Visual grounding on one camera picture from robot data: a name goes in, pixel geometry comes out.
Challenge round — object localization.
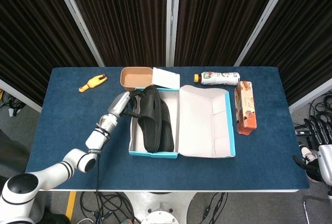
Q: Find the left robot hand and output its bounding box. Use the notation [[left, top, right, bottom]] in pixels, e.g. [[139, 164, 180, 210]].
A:
[[107, 90, 145, 120]]

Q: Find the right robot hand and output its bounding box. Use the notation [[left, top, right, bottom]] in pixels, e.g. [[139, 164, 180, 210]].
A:
[[292, 116, 332, 184]]

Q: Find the black slipper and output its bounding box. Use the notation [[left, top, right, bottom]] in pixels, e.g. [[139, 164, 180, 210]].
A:
[[136, 85, 164, 153], [155, 99, 175, 153]]

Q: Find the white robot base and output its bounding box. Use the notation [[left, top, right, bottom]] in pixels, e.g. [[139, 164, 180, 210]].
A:
[[123, 191, 198, 224]]

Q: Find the light blue shoe box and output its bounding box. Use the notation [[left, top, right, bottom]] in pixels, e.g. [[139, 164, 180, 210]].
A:
[[128, 84, 237, 160]]

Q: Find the orange biscuit box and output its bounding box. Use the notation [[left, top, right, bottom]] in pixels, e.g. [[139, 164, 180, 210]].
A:
[[233, 80, 258, 135]]

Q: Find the brown paper food container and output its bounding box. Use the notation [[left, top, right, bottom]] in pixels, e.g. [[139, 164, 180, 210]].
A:
[[119, 66, 154, 93]]

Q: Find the yellow rubber chicken toy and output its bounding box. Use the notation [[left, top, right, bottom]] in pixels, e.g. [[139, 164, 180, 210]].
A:
[[78, 73, 109, 94]]

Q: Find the dark blue table mat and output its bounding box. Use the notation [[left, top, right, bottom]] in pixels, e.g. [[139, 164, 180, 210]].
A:
[[24, 66, 311, 191]]

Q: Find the dark ribbed partition panel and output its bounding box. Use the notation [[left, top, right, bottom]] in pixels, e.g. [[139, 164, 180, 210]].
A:
[[0, 0, 101, 107], [241, 0, 332, 106], [63, 0, 169, 67], [174, 0, 284, 67]]

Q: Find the white drink bottle yellow cap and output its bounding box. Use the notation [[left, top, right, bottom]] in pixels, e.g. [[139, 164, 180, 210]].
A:
[[193, 71, 240, 86]]

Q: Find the yellow floor tape strip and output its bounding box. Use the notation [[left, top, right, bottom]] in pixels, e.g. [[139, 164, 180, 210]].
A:
[[64, 191, 78, 224]]

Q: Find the grey metal tube frame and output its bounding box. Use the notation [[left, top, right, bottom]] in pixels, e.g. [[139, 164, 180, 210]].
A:
[[302, 195, 328, 224]]

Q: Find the black floor cable bundle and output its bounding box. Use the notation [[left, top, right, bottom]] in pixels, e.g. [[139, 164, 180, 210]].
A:
[[78, 191, 137, 224], [293, 93, 332, 136], [0, 88, 25, 117]]

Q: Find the grey aluminium partition post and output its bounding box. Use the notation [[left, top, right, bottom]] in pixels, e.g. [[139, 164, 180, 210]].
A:
[[233, 0, 296, 67], [0, 78, 43, 114], [288, 77, 332, 114], [50, 0, 105, 67], [165, 0, 182, 67]]

